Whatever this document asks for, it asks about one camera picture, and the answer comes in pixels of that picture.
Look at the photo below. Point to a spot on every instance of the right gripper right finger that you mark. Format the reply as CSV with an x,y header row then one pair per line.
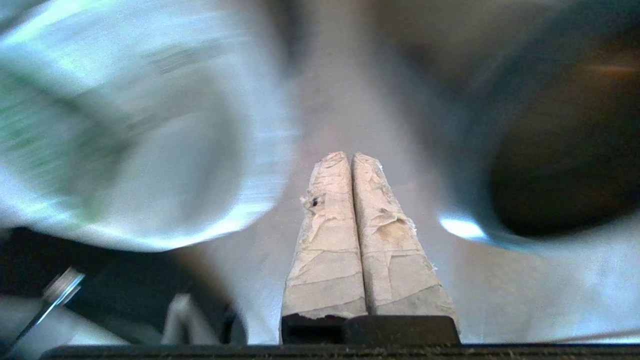
x,y
395,265

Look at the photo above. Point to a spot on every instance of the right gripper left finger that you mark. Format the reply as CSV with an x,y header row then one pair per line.
x,y
327,260

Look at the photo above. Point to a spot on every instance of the dark round bowl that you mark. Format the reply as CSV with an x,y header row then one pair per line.
x,y
545,130

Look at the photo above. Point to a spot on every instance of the white and green container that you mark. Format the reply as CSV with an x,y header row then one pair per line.
x,y
135,130

